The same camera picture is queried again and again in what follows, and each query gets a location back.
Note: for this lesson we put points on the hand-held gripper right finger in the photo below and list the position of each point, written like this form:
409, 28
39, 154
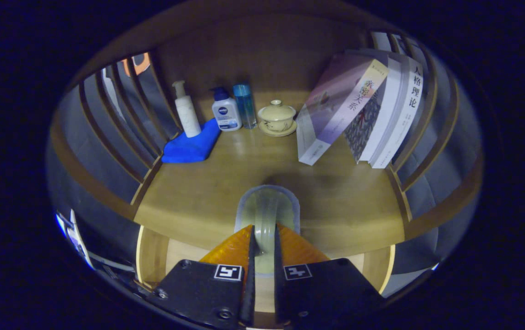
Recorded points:
279, 293

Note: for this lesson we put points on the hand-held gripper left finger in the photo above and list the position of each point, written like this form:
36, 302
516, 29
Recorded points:
248, 293

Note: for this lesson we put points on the pale grey-green sponge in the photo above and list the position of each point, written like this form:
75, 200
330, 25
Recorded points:
267, 206

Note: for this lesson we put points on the wooden countertop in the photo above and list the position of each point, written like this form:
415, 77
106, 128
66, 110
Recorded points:
207, 192

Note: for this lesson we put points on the wooden cabinet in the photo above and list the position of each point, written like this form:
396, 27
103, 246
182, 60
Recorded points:
262, 50

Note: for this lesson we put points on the blue folded cloth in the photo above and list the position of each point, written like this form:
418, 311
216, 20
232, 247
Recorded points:
191, 144

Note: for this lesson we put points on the beige lidded tea cup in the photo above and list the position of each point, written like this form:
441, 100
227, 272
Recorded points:
277, 119

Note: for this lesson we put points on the white bottle with blue cap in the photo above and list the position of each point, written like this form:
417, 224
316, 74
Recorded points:
226, 112

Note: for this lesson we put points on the teal blue bottle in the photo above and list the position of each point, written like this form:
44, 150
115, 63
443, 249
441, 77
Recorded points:
245, 105

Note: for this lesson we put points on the patterned cover book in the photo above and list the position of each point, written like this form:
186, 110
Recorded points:
365, 123

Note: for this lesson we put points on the white spray bottle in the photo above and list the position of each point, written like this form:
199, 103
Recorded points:
186, 112

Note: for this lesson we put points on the purple book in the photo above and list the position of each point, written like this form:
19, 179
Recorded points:
335, 110

